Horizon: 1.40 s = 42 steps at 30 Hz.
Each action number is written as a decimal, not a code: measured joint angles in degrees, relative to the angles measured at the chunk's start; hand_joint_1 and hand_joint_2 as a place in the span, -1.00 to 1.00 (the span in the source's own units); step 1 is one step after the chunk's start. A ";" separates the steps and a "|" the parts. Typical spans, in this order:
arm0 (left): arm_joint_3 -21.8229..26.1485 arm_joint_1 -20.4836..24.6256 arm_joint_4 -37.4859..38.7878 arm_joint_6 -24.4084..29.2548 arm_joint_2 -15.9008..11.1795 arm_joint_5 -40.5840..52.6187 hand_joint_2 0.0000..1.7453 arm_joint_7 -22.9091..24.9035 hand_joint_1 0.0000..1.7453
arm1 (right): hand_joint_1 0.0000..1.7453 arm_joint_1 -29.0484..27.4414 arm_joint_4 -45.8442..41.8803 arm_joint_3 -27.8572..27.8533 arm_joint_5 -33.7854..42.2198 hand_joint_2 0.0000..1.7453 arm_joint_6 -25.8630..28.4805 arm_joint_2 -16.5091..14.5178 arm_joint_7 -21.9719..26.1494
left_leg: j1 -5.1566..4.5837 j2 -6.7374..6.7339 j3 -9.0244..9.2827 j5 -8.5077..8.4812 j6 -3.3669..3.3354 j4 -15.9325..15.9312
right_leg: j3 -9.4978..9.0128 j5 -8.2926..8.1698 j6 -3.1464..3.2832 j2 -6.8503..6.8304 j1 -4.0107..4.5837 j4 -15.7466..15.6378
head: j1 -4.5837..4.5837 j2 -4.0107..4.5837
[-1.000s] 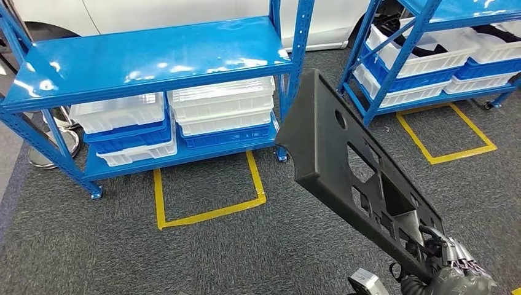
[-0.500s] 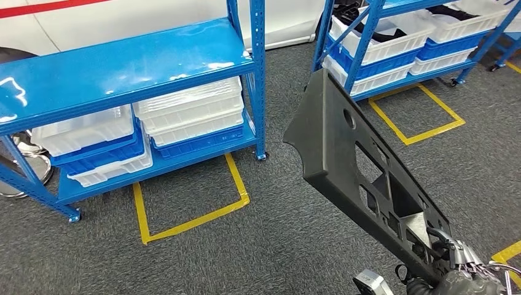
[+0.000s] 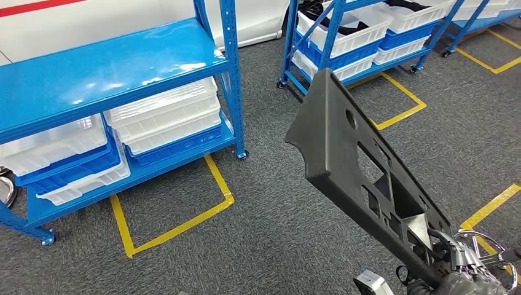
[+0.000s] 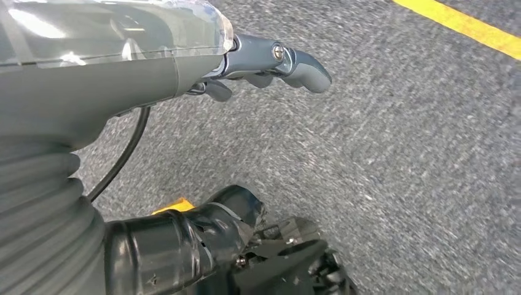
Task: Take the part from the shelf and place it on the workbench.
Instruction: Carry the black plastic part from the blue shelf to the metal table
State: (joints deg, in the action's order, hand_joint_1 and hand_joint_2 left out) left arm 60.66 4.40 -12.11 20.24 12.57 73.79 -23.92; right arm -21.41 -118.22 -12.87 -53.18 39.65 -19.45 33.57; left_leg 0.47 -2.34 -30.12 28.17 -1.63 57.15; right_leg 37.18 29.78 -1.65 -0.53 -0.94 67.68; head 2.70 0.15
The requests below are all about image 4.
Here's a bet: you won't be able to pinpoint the yellow floor tape marking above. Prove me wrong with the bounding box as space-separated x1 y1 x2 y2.
151 197 196 216
393 0 521 62

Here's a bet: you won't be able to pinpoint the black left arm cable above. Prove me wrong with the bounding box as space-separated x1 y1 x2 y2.
87 106 151 203

